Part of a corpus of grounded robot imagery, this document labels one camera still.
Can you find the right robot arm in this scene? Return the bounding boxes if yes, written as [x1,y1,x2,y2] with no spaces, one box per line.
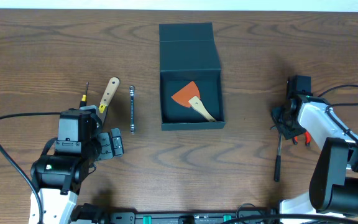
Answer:
[271,95,358,223]

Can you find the red handled pliers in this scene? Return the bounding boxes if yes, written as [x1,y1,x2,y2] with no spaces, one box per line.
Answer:
[292,131,311,146]

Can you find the silver ratchet wrench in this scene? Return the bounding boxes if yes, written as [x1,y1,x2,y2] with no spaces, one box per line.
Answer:
[129,85,135,134]

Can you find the dark green open box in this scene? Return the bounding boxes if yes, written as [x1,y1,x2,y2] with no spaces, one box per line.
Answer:
[159,22,226,131]

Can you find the small steel hammer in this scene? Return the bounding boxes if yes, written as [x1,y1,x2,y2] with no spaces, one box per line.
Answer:
[273,132,282,182]

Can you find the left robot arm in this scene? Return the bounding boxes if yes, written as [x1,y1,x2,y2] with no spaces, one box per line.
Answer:
[29,105,124,223]

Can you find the orange scraper wooden handle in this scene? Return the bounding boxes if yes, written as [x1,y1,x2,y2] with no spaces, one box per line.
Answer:
[171,81,217,122]

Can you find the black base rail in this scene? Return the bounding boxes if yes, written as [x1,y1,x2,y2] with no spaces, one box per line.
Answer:
[70,203,340,224]

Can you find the metal putty knife wooden handle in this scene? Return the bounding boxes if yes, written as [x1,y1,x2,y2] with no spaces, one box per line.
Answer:
[98,77,120,123]

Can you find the black yellow screwdriver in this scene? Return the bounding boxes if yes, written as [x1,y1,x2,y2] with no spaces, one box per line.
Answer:
[79,82,89,108]

